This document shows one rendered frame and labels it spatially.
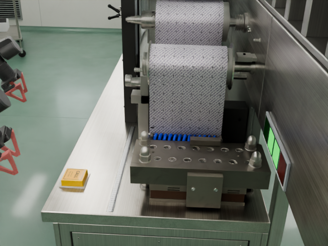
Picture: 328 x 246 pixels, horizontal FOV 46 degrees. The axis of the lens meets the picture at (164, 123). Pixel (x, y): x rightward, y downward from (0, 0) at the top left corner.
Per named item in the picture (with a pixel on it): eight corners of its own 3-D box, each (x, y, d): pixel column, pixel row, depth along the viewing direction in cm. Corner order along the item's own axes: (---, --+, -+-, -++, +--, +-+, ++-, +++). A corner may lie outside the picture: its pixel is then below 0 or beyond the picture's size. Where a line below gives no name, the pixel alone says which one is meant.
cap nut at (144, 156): (139, 156, 116) (139, 143, 114) (151, 157, 116) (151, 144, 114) (137, 163, 113) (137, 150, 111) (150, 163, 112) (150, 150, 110)
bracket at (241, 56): (235, 56, 124) (236, 51, 123) (254, 57, 124) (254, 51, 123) (237, 61, 120) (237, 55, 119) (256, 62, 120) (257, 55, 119)
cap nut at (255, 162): (247, 161, 115) (249, 148, 112) (260, 161, 114) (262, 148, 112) (249, 168, 111) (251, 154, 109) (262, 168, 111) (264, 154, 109)
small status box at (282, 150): (262, 134, 104) (265, 111, 101) (264, 134, 104) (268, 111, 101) (282, 192, 82) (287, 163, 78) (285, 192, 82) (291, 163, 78)
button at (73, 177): (67, 174, 130) (66, 167, 129) (88, 174, 130) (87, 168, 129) (61, 186, 124) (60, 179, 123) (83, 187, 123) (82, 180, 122)
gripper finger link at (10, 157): (28, 157, 109) (5, 133, 105) (26, 171, 103) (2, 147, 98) (7, 170, 109) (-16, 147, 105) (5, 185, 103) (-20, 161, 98)
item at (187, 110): (149, 135, 129) (149, 83, 121) (220, 138, 129) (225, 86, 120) (149, 136, 129) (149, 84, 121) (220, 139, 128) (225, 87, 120)
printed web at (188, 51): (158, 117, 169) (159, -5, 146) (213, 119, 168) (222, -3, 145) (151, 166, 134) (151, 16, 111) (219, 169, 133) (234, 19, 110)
